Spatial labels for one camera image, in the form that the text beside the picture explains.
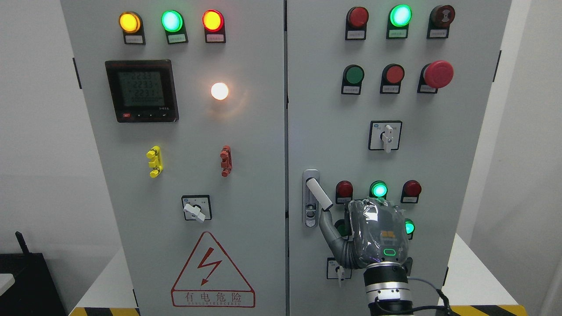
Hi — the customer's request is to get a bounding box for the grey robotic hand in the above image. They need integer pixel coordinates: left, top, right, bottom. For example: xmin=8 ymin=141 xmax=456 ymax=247
xmin=319 ymin=198 xmax=409 ymax=269

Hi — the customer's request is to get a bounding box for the silver door handle lock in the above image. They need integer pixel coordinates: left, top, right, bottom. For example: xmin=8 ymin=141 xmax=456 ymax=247
xmin=302 ymin=169 xmax=333 ymax=228

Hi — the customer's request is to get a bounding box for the grey right cabinet door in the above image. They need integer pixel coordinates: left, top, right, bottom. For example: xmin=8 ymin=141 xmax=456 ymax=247
xmin=286 ymin=0 xmax=511 ymax=316

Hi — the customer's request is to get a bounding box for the grey cabinet door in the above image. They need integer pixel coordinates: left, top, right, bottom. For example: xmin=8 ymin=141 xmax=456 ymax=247
xmin=61 ymin=0 xmax=287 ymax=316
xmin=286 ymin=0 xmax=511 ymax=316

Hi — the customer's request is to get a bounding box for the grey left cabinet door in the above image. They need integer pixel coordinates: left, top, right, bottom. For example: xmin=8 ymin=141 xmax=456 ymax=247
xmin=61 ymin=0 xmax=287 ymax=316

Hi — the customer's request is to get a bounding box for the green lit push button lower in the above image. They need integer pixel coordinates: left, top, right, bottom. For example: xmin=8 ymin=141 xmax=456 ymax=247
xmin=405 ymin=219 xmax=416 ymax=240

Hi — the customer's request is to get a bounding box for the green lit indicator middle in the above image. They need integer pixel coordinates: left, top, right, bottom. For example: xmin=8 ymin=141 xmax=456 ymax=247
xmin=369 ymin=180 xmax=388 ymax=199

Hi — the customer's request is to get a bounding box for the dark red indicator light left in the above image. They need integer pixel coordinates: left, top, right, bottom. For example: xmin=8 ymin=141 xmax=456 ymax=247
xmin=335 ymin=180 xmax=353 ymax=205

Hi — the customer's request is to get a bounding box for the dark red indicator light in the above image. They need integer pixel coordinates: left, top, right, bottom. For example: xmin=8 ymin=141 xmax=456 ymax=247
xmin=400 ymin=180 xmax=422 ymax=204
xmin=335 ymin=180 xmax=353 ymax=205

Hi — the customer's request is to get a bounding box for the dark red indicator light right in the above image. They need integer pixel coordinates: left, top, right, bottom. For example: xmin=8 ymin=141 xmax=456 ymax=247
xmin=400 ymin=180 xmax=422 ymax=204

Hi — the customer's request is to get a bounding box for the white platform with hazard stripes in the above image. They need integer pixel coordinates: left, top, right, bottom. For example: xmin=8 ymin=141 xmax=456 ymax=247
xmin=70 ymin=235 xmax=527 ymax=316

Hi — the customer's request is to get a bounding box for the red push button upper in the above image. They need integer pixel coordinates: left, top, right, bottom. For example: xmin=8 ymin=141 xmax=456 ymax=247
xmin=379 ymin=64 xmax=405 ymax=94

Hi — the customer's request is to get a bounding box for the green push button upper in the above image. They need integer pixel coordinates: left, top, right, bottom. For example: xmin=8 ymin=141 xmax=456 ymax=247
xmin=341 ymin=64 xmax=365 ymax=95

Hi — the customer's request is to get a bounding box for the red emergency stop mushroom button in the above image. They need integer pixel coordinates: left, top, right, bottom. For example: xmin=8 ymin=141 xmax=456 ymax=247
xmin=417 ymin=60 xmax=455 ymax=94

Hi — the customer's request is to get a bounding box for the red terminal connector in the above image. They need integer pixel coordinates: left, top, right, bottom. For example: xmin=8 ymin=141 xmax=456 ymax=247
xmin=220 ymin=145 xmax=233 ymax=177

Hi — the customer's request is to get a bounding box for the red electric hazard warning sticker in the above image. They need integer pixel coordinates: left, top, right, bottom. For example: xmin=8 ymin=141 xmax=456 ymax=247
xmin=170 ymin=231 xmax=256 ymax=308

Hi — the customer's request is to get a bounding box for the white lit indicator lamp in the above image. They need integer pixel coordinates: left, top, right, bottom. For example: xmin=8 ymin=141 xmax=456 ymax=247
xmin=210 ymin=82 xmax=230 ymax=101

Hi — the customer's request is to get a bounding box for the red indicator light top right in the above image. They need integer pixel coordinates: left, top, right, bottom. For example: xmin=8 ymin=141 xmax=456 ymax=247
xmin=345 ymin=6 xmax=369 ymax=41

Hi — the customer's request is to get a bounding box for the green indicator light top right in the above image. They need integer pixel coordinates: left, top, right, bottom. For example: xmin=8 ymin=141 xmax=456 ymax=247
xmin=386 ymin=4 xmax=413 ymax=40

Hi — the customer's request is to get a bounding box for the green indicator light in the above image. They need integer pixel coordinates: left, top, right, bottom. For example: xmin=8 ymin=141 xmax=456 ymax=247
xmin=161 ymin=10 xmax=188 ymax=44
xmin=386 ymin=4 xmax=413 ymax=40

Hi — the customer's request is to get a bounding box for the dark red buzzer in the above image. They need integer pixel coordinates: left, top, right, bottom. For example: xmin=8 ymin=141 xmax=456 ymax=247
xmin=427 ymin=4 xmax=456 ymax=39

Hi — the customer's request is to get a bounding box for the yellow terminal connector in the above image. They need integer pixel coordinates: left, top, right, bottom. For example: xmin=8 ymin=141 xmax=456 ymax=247
xmin=146 ymin=145 xmax=163 ymax=178

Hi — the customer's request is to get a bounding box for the red-orange indicator light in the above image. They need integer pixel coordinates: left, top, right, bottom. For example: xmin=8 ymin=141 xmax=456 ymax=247
xmin=202 ymin=9 xmax=226 ymax=43

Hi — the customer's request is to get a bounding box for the black digital power meter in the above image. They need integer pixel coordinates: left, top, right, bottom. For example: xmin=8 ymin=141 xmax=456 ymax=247
xmin=105 ymin=59 xmax=179 ymax=123

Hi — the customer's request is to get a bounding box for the green indicator light top left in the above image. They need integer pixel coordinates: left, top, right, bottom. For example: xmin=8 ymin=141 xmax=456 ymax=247
xmin=161 ymin=10 xmax=188 ymax=44

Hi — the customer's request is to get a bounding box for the yellow indicator light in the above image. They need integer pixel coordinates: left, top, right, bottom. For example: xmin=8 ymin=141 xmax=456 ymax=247
xmin=119 ymin=11 xmax=146 ymax=45

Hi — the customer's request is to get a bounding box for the black box with antenna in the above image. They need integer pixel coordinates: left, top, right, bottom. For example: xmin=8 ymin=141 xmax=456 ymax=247
xmin=0 ymin=231 xmax=67 ymax=316

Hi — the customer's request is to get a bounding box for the black rotary switch lower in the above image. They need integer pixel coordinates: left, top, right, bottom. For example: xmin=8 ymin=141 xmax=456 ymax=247
xmin=403 ymin=257 xmax=413 ymax=276

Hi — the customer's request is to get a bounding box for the white rotary switch lower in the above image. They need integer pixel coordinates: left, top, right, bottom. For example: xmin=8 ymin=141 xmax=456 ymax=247
xmin=326 ymin=257 xmax=353 ymax=287

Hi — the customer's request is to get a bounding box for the white rotary switch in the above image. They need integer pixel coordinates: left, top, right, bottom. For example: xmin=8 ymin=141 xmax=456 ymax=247
xmin=368 ymin=120 xmax=402 ymax=153
xmin=326 ymin=257 xmax=353 ymax=287

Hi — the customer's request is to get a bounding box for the white rotary switch upper right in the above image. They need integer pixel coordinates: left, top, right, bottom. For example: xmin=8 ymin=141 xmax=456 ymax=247
xmin=368 ymin=120 xmax=402 ymax=153

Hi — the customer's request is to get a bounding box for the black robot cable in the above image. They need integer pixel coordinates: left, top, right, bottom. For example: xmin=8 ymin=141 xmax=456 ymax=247
xmin=368 ymin=277 xmax=453 ymax=316

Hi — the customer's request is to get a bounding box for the white rotary switch left door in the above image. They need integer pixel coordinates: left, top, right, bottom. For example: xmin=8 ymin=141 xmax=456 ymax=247
xmin=181 ymin=195 xmax=213 ymax=223

